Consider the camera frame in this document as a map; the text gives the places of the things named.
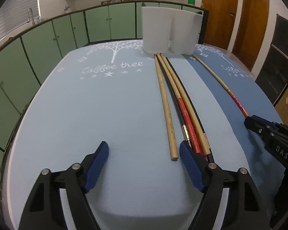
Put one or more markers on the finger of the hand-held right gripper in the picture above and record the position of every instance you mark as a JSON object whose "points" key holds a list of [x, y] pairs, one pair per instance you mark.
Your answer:
{"points": [[253, 125]]}

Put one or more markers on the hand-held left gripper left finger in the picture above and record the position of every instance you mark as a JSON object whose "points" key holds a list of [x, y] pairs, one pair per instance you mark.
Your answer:
{"points": [[98, 167]]}

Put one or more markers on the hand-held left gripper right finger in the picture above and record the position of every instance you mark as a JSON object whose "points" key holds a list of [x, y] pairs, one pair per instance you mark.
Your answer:
{"points": [[190, 167]]}

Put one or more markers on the orange-red-ended wooden chopstick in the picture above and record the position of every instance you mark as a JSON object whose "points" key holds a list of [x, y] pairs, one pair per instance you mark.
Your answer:
{"points": [[235, 99]]}

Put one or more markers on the black chopstick with white band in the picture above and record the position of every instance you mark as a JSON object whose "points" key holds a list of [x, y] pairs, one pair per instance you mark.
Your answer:
{"points": [[184, 130]]}

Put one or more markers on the tan wooden chopstick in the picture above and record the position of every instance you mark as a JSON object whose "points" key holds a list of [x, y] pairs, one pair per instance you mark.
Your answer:
{"points": [[194, 122]]}

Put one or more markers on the red-ended wooden chopstick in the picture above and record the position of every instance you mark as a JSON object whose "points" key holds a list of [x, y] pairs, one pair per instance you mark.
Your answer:
{"points": [[186, 117]]}

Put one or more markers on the plain wooden chopstick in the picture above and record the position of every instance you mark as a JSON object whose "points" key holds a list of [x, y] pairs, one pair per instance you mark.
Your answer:
{"points": [[166, 115]]}

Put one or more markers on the plain black chopstick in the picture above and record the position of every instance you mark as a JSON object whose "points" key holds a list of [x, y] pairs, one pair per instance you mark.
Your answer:
{"points": [[183, 88]]}

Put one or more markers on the white utensil holder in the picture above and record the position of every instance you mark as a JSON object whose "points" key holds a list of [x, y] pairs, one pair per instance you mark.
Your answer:
{"points": [[156, 28]]}

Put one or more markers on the dark blue printed mat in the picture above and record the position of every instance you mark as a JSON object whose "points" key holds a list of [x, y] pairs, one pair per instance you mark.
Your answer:
{"points": [[230, 129]]}

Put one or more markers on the light blue printed mat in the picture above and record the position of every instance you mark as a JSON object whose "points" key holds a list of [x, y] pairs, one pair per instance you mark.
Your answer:
{"points": [[98, 100]]}

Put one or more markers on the black glass-front cabinet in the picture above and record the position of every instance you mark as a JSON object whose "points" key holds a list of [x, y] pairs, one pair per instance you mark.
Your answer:
{"points": [[280, 57]]}

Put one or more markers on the brown wooden door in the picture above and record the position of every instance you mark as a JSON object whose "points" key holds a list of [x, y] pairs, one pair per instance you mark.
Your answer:
{"points": [[250, 26], [219, 14]]}

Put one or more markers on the metal sink faucet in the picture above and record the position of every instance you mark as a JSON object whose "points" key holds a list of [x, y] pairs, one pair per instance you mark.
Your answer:
{"points": [[30, 15]]}

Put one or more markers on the white window blinds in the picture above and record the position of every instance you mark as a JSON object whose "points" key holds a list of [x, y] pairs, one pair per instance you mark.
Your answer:
{"points": [[14, 12]]}

